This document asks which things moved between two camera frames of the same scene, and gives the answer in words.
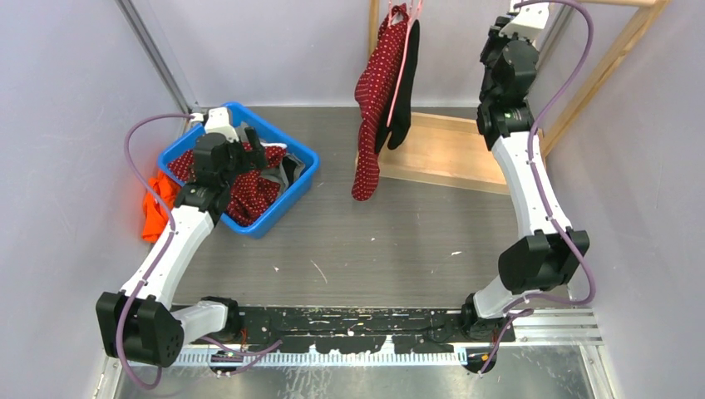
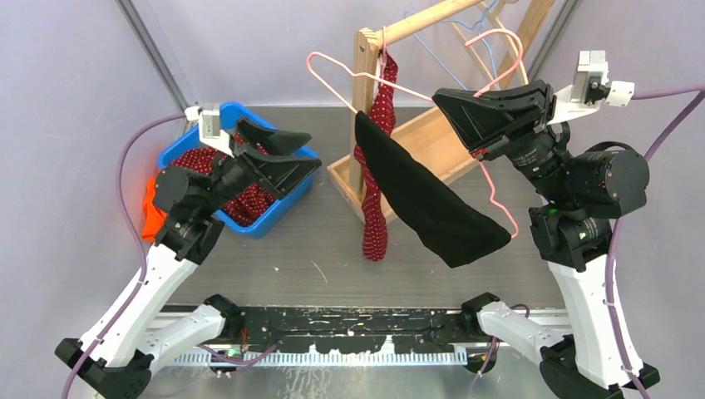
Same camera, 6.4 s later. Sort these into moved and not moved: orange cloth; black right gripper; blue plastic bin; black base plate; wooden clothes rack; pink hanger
Moved: pink hanger; wooden clothes rack; black right gripper
Not moved: orange cloth; blue plastic bin; black base plate
